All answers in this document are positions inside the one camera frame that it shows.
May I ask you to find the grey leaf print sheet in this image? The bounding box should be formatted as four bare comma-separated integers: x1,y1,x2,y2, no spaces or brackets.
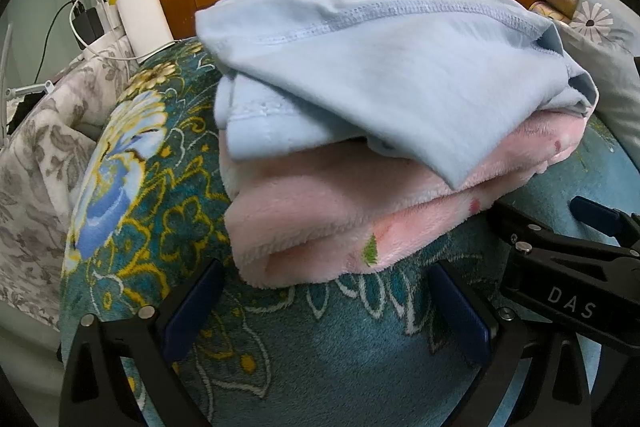
0,39,143,333

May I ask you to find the white cable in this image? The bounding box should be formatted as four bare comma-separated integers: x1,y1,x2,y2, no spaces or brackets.
70,0,137,62

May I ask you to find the teal floral blanket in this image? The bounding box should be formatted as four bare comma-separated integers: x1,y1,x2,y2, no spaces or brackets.
59,38,640,427

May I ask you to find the light blue garment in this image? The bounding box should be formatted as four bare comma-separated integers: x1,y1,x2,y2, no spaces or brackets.
194,0,601,190

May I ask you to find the white cylinder appliance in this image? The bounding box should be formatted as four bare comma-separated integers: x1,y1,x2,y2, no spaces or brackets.
116,0,176,62

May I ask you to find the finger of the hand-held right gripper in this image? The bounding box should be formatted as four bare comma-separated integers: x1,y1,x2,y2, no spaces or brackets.
570,196,640,253
486,199,640,260

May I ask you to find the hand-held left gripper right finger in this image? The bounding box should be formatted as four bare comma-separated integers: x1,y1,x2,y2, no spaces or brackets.
427,259,593,427

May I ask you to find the black charger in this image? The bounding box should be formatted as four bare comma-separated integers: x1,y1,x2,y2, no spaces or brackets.
75,7,104,44

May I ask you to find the black cable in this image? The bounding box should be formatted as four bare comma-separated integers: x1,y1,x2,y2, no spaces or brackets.
32,0,77,88

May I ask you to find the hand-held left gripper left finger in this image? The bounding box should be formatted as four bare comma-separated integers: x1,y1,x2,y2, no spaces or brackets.
59,257,226,427

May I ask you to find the pink fleece garment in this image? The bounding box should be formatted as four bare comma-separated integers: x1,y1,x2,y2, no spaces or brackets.
220,107,591,290

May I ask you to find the white rack frame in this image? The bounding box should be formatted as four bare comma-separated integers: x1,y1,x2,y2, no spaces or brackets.
0,24,55,138

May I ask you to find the grey floral pillow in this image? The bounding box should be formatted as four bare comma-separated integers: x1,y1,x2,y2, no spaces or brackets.
552,0,640,138

